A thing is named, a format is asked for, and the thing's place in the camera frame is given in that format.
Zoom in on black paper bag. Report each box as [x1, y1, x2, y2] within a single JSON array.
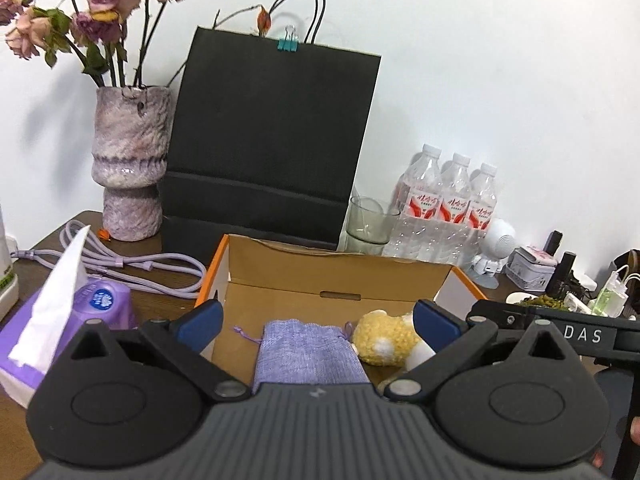
[[161, 0, 382, 253]]

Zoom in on purple fabric pouch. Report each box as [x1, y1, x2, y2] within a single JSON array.
[[234, 320, 373, 395]]

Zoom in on clear water bottle red label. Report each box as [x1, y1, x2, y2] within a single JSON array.
[[440, 152, 472, 266], [467, 162, 500, 261], [390, 144, 444, 261]]

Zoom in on purple cable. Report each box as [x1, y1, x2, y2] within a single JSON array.
[[12, 220, 208, 301]]

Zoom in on dried rosebud stem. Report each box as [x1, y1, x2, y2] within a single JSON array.
[[214, 4, 274, 38]]

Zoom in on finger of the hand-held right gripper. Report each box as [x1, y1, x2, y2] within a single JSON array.
[[466, 300, 540, 335]]

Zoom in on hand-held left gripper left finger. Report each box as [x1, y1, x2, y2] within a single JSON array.
[[65, 299, 253, 403]]

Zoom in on mottled purple ceramic vase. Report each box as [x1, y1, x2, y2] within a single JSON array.
[[91, 85, 173, 242]]

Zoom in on black desk gadget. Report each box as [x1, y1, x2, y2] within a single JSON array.
[[544, 230, 598, 311]]

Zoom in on cardboard box orange edges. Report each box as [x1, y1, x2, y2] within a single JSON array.
[[194, 233, 488, 391]]

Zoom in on clear drinking glass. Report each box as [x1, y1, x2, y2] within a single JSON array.
[[345, 196, 401, 257]]

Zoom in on yellow white plush toy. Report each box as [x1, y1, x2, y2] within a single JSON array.
[[345, 310, 438, 373]]

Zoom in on teal binder clip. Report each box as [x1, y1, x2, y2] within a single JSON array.
[[277, 25, 300, 53]]

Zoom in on purple tissue pack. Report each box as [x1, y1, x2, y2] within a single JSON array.
[[0, 225, 136, 408]]

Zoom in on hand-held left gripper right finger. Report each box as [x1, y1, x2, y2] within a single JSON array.
[[382, 299, 581, 403]]

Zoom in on white astronaut figurine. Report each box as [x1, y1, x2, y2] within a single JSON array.
[[472, 219, 518, 288]]

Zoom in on bowl of green snacks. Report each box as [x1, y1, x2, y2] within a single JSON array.
[[506, 292, 576, 312]]

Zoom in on small printed tin box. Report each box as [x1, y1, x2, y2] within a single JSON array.
[[506, 246, 558, 293]]

